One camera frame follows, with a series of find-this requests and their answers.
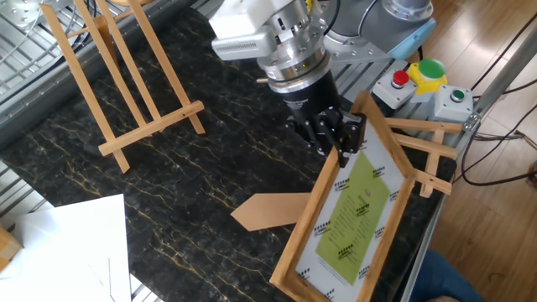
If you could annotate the grey box red stop button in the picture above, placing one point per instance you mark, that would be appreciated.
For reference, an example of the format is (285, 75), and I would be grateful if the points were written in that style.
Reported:
(390, 90)

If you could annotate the silver UR5 robot arm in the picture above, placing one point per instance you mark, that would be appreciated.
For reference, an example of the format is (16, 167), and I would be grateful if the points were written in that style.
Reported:
(302, 58)

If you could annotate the black tripod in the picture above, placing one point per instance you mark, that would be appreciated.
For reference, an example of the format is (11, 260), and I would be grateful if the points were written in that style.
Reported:
(420, 52)

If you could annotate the wooden photo frame green print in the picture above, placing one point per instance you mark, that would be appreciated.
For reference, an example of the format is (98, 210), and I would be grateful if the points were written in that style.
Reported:
(356, 218)

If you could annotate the yellow box green mushroom button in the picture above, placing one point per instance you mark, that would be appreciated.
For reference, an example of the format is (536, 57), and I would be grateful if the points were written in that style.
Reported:
(428, 81)

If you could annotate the silver perforated metal plate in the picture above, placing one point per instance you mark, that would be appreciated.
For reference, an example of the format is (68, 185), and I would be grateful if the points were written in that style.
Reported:
(19, 12)

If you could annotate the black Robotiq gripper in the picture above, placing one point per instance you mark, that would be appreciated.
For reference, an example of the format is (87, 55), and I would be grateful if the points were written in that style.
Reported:
(310, 96)

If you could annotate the small yellow plug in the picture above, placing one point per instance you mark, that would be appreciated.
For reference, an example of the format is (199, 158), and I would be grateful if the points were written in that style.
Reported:
(310, 4)

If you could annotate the brown cardboard box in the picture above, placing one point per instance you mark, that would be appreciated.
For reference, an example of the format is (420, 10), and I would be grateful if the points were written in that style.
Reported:
(7, 251)

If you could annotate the aluminium frame post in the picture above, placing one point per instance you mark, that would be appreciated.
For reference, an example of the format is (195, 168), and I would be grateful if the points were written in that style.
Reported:
(503, 75)

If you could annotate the grey aluminium beam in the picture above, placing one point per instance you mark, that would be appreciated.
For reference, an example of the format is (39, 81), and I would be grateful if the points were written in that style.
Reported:
(25, 113)

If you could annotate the black marble pattern sheet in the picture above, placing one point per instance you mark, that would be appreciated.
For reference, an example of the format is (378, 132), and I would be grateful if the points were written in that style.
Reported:
(189, 147)

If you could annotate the small wooden easel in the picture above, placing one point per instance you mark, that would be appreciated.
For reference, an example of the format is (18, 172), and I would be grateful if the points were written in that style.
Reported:
(432, 144)

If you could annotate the white grey wrist sensor box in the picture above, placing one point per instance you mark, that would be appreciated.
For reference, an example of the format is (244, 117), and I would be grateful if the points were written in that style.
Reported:
(243, 25)

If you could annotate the blue jeans leg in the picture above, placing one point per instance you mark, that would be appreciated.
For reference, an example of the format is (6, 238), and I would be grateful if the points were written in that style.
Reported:
(444, 281)

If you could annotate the white paper sheet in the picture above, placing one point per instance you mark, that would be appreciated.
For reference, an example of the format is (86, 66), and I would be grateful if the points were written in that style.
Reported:
(25, 251)
(96, 235)

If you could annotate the tall wooden easel bracket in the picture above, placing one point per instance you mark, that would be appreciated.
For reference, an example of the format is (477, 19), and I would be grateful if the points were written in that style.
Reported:
(147, 128)

